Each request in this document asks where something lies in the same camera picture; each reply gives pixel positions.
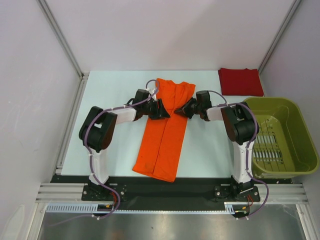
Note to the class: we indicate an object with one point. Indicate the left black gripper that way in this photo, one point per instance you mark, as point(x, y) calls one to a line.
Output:
point(160, 113)

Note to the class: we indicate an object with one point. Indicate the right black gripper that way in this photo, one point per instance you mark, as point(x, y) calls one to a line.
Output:
point(188, 108)

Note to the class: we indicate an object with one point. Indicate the orange t shirt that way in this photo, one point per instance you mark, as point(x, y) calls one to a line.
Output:
point(162, 141)

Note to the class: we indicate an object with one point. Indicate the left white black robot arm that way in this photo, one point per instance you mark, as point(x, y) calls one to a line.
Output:
point(98, 128)

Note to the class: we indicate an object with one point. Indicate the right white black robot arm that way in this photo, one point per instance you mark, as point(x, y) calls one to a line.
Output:
point(240, 125)

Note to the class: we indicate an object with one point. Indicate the folded red t shirt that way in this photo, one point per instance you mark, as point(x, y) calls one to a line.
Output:
point(240, 82)

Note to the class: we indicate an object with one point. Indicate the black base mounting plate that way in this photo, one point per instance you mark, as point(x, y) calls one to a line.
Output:
point(148, 194)

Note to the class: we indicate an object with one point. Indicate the olive green plastic basket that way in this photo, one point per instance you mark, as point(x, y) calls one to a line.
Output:
point(283, 147)

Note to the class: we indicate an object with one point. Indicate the left aluminium corner post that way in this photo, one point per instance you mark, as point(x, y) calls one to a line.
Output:
point(54, 25)

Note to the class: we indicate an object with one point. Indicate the aluminium corner post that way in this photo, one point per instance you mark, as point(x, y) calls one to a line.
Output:
point(279, 34)
point(54, 25)

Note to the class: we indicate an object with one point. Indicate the white slotted cable duct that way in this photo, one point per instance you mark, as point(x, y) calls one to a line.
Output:
point(105, 208)

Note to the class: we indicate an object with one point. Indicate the right aluminium corner post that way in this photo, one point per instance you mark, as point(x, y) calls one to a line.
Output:
point(279, 34)

